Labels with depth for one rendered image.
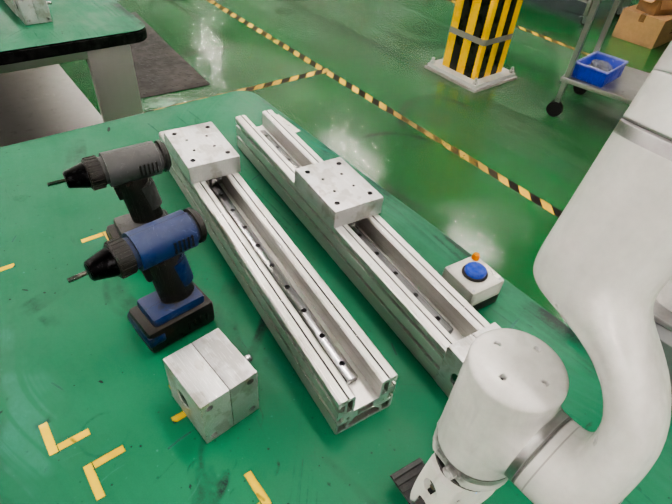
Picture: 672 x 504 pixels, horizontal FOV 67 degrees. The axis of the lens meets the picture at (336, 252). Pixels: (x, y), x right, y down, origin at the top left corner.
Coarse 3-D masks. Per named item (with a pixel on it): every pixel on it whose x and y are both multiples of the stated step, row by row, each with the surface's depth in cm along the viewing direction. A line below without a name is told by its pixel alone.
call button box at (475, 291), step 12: (456, 264) 94; (444, 276) 94; (456, 276) 92; (468, 276) 92; (492, 276) 92; (456, 288) 92; (468, 288) 90; (480, 288) 90; (492, 288) 91; (468, 300) 90; (480, 300) 92; (492, 300) 95
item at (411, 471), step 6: (414, 462) 68; (420, 462) 68; (402, 468) 68; (408, 468) 68; (414, 468) 68; (420, 468) 68; (396, 474) 67; (402, 474) 67; (408, 474) 67; (414, 474) 67; (396, 480) 67; (402, 480) 66; (408, 480) 67
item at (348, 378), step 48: (192, 192) 105; (240, 192) 102; (240, 240) 91; (288, 240) 92; (288, 288) 87; (288, 336) 79; (336, 336) 81; (336, 384) 70; (384, 384) 72; (336, 432) 73
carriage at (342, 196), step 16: (336, 160) 106; (304, 176) 100; (320, 176) 101; (336, 176) 101; (352, 176) 102; (304, 192) 102; (320, 192) 97; (336, 192) 97; (352, 192) 98; (368, 192) 98; (320, 208) 98; (336, 208) 93; (352, 208) 94; (368, 208) 97; (336, 224) 95; (352, 224) 100
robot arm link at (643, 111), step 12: (660, 60) 34; (660, 72) 33; (648, 84) 34; (660, 84) 32; (636, 96) 35; (648, 96) 33; (660, 96) 32; (636, 108) 34; (648, 108) 33; (660, 108) 32; (636, 120) 34; (648, 120) 33; (660, 120) 32; (660, 132) 32
